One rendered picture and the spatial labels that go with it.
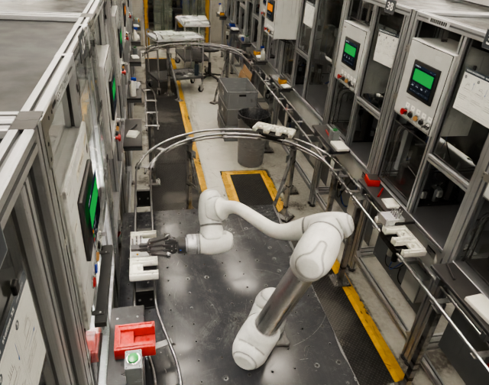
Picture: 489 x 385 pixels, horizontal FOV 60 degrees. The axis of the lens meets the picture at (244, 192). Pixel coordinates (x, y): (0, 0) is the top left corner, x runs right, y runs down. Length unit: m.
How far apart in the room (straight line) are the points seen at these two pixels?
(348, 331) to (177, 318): 1.41
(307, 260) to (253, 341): 0.54
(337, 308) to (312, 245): 1.95
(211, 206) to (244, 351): 0.62
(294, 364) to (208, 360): 0.39
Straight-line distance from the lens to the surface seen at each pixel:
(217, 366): 2.08
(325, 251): 1.46
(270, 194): 4.51
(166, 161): 5.06
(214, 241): 1.89
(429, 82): 2.68
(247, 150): 4.90
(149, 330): 1.87
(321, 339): 2.25
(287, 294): 1.64
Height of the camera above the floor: 2.36
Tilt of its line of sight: 31 degrees down
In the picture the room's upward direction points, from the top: 5 degrees clockwise
